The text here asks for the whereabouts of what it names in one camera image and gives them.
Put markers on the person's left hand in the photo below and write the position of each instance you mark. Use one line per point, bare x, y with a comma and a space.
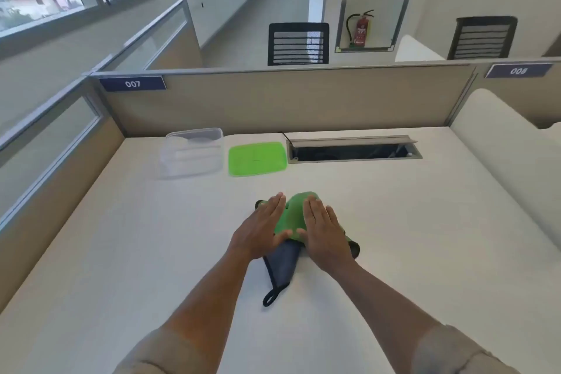
258, 231

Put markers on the person's right hand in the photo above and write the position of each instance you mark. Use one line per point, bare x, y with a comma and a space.
326, 242

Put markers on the person's right fingers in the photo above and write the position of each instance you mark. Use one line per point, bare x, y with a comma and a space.
317, 216

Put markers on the person's left thumb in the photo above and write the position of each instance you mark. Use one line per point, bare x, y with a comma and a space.
284, 236

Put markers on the green and grey oven mitt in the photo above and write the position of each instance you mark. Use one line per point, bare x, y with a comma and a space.
292, 211

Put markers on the person's right forearm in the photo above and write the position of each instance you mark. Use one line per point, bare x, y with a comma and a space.
381, 303

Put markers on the person's left forearm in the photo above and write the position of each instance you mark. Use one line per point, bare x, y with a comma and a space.
206, 295

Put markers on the green container lid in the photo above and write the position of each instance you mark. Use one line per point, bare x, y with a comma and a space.
257, 159

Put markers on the beige desk partition panel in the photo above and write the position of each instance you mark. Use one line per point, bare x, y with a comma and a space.
512, 95
280, 100

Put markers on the clear plastic container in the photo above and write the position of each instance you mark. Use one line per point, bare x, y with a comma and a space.
193, 152

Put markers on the person's beige left sleeve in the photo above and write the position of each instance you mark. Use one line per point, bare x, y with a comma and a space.
162, 354

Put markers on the person's beige sleeve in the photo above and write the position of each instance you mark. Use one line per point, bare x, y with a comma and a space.
464, 354
162, 354

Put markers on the black mesh office chair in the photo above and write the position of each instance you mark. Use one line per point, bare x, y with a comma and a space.
298, 43
482, 38

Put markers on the red fire extinguisher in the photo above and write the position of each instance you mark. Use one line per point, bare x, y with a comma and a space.
360, 32

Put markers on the white rounded desk divider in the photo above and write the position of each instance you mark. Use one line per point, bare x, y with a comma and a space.
504, 154
416, 51

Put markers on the person's beige right sleeve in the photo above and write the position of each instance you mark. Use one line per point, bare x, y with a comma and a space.
464, 354

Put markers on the blue desk number label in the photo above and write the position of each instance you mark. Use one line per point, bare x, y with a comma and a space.
132, 83
518, 70

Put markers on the glass-topped side partition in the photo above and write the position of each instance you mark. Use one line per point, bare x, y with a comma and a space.
48, 159
166, 40

